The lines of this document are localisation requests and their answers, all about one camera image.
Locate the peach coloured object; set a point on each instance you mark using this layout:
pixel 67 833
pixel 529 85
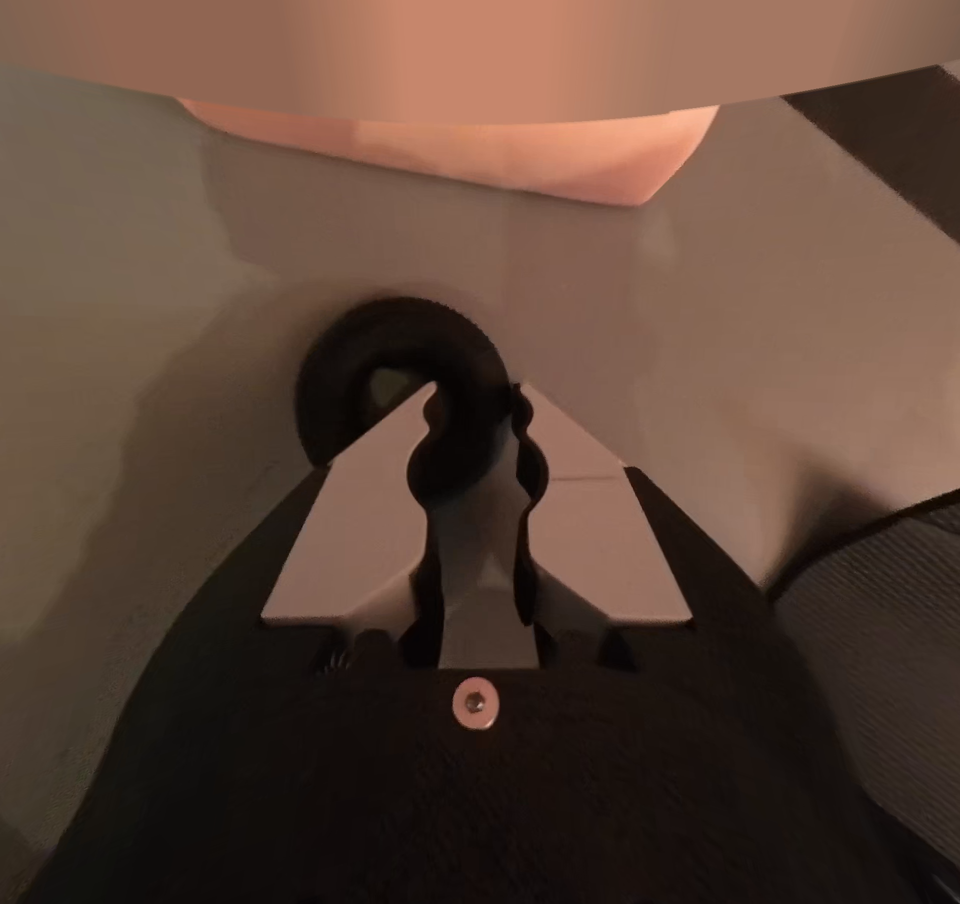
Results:
pixel 480 150

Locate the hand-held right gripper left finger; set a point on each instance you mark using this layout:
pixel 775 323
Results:
pixel 352 544

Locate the black rubber toy tyre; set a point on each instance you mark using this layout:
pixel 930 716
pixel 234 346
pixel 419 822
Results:
pixel 420 337

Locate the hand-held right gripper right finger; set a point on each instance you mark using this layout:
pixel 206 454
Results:
pixel 600 544

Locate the dark cloth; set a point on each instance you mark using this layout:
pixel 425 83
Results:
pixel 877 694

